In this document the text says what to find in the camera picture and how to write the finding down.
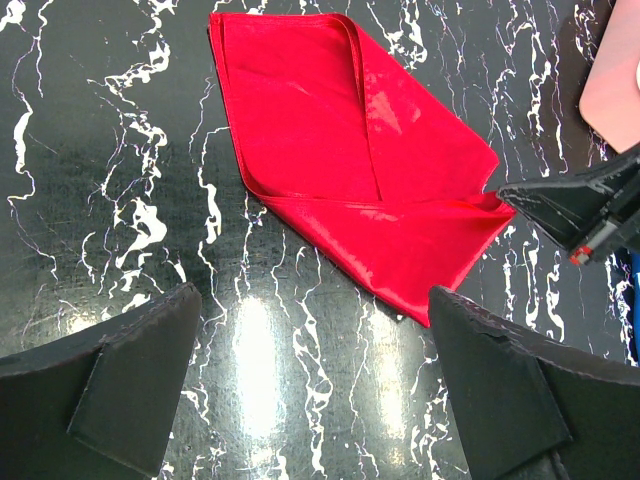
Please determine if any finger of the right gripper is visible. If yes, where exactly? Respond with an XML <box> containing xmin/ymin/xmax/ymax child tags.
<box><xmin>497</xmin><ymin>145</ymin><xmax>639</xmax><ymax>265</ymax></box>

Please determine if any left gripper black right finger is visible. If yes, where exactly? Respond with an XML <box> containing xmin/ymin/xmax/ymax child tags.
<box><xmin>429</xmin><ymin>286</ymin><xmax>639</xmax><ymax>479</ymax></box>

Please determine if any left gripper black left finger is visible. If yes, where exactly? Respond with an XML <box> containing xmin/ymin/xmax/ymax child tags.
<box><xmin>1</xmin><ymin>283</ymin><xmax>202</xmax><ymax>479</ymax></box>

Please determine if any red cloth napkin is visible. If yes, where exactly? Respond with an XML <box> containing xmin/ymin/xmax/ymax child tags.
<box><xmin>209</xmin><ymin>13</ymin><xmax>514</xmax><ymax>324</ymax></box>

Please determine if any pink divided organizer tray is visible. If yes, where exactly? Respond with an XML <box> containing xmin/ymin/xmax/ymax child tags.
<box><xmin>579</xmin><ymin>0</ymin><xmax>640</xmax><ymax>153</ymax></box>

